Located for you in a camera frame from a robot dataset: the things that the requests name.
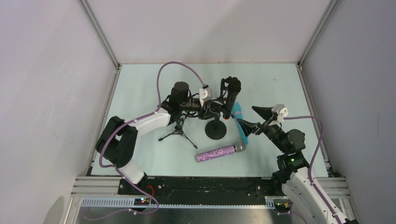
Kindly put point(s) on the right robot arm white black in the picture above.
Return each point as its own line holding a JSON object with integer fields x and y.
{"x": 310, "y": 204}

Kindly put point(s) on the black microphone orange end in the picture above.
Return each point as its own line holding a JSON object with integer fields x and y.
{"x": 233, "y": 89}

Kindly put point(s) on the aluminium frame rail front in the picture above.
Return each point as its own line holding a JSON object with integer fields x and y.
{"x": 118, "y": 192}

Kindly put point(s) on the black round base mic stand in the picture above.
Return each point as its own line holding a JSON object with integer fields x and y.
{"x": 215, "y": 129}

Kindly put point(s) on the tripod stand with clip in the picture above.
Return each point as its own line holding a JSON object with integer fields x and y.
{"x": 223, "y": 88}

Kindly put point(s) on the tripod stand with shock mount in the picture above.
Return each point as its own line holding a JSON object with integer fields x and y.
{"x": 179, "y": 129}

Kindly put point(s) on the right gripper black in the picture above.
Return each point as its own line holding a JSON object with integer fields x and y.
{"x": 265, "y": 123}

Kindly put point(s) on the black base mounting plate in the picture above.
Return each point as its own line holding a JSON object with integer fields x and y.
{"x": 210, "y": 190}

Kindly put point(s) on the purple glitter microphone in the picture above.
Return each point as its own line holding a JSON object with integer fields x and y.
{"x": 220, "y": 152}

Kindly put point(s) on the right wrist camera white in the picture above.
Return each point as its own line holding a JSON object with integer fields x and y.
{"x": 279, "y": 113}

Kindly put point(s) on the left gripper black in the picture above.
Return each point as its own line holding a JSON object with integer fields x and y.
{"x": 215, "y": 106}

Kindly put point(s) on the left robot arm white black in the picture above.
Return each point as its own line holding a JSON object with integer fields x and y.
{"x": 118, "y": 139}

